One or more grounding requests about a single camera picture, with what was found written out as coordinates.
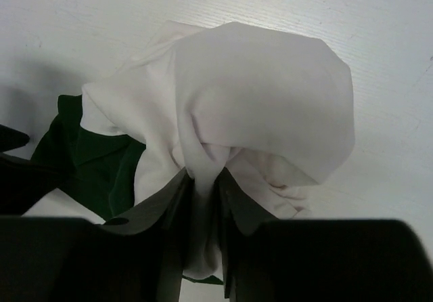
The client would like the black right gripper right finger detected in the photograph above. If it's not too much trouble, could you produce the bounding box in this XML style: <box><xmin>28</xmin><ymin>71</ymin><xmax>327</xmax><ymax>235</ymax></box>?
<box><xmin>216</xmin><ymin>169</ymin><xmax>271</xmax><ymax>301</ymax></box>

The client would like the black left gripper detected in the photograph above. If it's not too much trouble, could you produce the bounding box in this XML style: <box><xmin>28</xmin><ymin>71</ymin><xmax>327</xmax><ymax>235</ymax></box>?
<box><xmin>0</xmin><ymin>125</ymin><xmax>72</xmax><ymax>216</ymax></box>

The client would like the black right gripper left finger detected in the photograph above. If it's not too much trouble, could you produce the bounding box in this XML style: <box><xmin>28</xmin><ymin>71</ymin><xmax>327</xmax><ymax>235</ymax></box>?
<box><xmin>102</xmin><ymin>170</ymin><xmax>193</xmax><ymax>301</ymax></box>

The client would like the white green Charlie Brown shirt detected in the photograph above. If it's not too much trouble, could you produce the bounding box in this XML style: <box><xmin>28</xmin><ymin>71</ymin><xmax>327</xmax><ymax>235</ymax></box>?
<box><xmin>31</xmin><ymin>22</ymin><xmax>355</xmax><ymax>283</ymax></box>

